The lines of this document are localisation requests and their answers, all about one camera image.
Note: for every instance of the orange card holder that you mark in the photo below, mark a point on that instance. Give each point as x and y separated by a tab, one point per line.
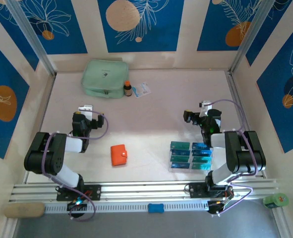
118	155

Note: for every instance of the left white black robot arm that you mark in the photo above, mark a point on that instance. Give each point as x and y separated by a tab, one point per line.
44	153

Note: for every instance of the brown bottle orange cap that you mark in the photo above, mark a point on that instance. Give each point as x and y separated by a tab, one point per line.
128	89

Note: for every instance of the mint green zipper pouch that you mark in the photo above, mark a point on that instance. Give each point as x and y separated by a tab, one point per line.
104	77

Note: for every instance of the white blue paper packet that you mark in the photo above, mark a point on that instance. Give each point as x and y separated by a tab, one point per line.
141	89

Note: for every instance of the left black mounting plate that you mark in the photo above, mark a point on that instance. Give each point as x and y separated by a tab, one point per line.
94	192

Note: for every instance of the black mounting plate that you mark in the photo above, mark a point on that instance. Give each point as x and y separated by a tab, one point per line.
94	192
197	189

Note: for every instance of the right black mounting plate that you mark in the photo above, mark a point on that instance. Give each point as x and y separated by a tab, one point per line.
197	189

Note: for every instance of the blue bone-shaped clip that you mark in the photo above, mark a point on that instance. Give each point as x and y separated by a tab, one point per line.
156	208

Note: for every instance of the beige oblong block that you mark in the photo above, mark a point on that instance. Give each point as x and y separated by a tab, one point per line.
24	210

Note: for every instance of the green tape roll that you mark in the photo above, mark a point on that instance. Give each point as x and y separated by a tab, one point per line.
276	200

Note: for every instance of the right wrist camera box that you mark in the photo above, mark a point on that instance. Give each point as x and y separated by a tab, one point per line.
205	105

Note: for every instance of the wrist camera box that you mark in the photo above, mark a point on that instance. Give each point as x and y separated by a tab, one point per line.
85	109
205	105

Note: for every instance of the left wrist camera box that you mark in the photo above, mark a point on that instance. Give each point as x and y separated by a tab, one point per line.
85	109

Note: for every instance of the aluminium side rail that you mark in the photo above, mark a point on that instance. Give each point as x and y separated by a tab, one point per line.
236	94

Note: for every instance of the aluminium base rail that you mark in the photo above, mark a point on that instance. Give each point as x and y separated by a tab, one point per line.
146	191

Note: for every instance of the aluminium frame post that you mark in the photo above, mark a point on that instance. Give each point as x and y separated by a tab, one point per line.
31	37
251	37

